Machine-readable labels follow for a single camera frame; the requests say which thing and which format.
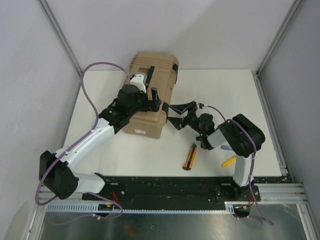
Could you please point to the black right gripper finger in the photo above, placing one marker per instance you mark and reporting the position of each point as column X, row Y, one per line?
column 182, row 108
column 177, row 122

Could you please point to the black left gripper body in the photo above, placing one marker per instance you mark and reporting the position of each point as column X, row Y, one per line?
column 145, row 105

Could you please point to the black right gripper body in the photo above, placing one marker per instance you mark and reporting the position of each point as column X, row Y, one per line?
column 191, row 120

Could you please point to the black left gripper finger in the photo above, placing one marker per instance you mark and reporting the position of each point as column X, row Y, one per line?
column 154, row 94
column 149, row 75

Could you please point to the tan plastic tool box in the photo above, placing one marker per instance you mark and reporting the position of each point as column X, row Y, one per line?
column 164, row 78

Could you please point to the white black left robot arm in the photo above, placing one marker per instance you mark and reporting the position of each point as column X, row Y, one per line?
column 58, row 170

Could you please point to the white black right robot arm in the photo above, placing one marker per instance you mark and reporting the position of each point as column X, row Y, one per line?
column 243, row 136

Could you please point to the yellow black utility knife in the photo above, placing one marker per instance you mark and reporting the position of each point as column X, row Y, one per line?
column 190, row 158

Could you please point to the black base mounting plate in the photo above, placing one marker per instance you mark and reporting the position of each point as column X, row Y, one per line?
column 123, row 188

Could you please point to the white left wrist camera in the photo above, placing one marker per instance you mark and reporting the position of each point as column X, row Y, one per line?
column 139, row 80

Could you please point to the blue handle screwdriver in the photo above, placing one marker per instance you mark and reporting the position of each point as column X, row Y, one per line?
column 226, row 147

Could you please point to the yellow handle screwdriver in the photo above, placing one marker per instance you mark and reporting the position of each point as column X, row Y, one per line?
column 228, row 162

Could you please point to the grey slotted cable duct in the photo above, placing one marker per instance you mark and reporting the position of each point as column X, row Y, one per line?
column 100, row 207

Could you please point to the left aluminium corner post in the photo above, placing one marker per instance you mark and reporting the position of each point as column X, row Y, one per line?
column 52, row 20

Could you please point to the aluminium corner post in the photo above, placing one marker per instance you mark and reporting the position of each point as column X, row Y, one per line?
column 52, row 20
column 280, row 34

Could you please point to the right aluminium corner post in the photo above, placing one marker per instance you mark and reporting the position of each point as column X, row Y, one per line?
column 280, row 34

